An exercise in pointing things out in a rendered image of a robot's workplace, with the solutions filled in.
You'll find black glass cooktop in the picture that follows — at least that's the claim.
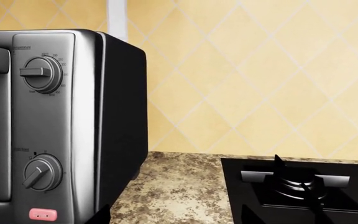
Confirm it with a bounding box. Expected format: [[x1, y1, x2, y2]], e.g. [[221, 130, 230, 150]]
[[220, 157, 358, 224]]

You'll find red oven power button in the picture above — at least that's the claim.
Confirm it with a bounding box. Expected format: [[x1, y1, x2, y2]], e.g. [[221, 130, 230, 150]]
[[29, 207, 58, 222]]

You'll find black burner grate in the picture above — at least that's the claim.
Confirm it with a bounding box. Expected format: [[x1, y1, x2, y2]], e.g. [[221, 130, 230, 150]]
[[240, 154, 358, 224]]

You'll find silver timer knob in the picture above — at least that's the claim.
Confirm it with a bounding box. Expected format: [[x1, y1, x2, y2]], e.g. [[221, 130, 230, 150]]
[[22, 153, 63, 192]]

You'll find silver temperature knob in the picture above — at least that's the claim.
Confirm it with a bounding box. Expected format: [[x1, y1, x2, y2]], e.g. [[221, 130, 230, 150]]
[[19, 56, 64, 95]]

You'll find stainless steel toaster oven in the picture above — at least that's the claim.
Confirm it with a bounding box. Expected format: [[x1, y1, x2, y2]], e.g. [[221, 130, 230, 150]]
[[0, 28, 149, 224]]

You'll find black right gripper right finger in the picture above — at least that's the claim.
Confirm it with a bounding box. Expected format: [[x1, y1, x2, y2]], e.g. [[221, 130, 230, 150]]
[[241, 203, 261, 224]]

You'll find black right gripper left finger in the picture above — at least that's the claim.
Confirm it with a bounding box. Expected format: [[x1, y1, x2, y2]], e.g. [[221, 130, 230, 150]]
[[86, 203, 112, 224]]

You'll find white vertical wall strip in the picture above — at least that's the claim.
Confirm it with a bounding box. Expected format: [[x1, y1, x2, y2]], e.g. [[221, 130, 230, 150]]
[[108, 0, 128, 40]]

